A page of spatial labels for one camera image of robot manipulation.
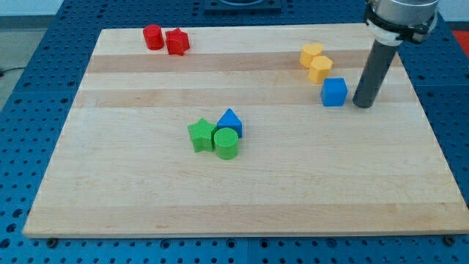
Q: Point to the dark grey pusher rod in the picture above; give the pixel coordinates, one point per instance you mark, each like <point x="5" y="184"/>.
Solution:
<point x="377" y="65"/>

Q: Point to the blue cube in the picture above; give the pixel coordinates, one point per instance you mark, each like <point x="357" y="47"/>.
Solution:
<point x="333" y="92"/>

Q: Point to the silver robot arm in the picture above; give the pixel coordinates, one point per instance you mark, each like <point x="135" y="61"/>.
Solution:
<point x="392" y="22"/>

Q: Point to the yellow hexagon block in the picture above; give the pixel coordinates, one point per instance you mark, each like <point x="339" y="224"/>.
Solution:
<point x="320" y="68"/>

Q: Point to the yellow heart block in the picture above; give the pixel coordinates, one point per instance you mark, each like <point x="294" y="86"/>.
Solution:
<point x="308" y="52"/>

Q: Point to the blue triangle block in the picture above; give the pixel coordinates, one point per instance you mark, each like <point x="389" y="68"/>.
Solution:
<point x="230" y="120"/>

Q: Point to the green cylinder block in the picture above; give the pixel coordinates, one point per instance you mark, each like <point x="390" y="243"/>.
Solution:
<point x="226" y="143"/>

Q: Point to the light wooden board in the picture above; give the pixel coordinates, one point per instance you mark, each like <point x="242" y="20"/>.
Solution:
<point x="124" y="165"/>

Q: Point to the green star block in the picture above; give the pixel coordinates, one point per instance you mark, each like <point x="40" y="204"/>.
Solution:
<point x="201" y="135"/>

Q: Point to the red star block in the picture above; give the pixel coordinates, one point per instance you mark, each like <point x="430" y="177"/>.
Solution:
<point x="177" y="42"/>

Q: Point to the red cylinder block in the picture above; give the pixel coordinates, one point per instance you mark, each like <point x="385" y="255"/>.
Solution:
<point x="153" y="37"/>

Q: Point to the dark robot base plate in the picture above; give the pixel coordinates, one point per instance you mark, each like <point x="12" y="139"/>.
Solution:
<point x="241" y="5"/>

